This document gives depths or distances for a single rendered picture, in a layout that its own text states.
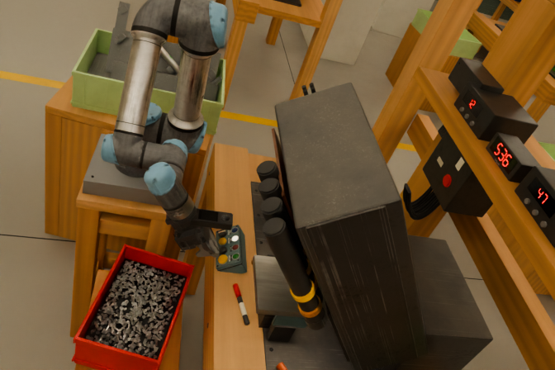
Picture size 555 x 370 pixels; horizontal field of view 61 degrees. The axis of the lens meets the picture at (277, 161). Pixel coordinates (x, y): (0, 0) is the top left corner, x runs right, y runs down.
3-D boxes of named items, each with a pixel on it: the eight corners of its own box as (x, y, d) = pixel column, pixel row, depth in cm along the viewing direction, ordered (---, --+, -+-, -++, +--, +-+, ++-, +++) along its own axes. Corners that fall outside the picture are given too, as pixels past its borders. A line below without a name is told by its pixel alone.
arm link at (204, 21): (161, 130, 166) (180, -17, 129) (203, 139, 169) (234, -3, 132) (154, 154, 157) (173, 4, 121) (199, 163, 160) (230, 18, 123)
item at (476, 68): (467, 106, 125) (482, 83, 121) (447, 78, 136) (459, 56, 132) (490, 111, 127) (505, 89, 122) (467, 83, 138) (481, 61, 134)
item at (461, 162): (442, 211, 122) (473, 168, 113) (419, 168, 135) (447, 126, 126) (482, 218, 125) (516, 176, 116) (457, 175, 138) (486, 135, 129)
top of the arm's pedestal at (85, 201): (75, 207, 156) (76, 199, 154) (97, 148, 181) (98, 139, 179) (173, 223, 164) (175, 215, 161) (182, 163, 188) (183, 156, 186)
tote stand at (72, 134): (44, 233, 241) (44, 105, 194) (84, 170, 282) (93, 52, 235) (175, 266, 250) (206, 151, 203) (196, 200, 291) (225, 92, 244)
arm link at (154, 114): (125, 127, 164) (128, 93, 156) (164, 135, 166) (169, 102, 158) (116, 148, 155) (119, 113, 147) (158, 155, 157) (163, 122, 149)
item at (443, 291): (362, 403, 124) (424, 334, 104) (339, 302, 147) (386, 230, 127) (424, 405, 129) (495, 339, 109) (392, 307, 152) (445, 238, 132)
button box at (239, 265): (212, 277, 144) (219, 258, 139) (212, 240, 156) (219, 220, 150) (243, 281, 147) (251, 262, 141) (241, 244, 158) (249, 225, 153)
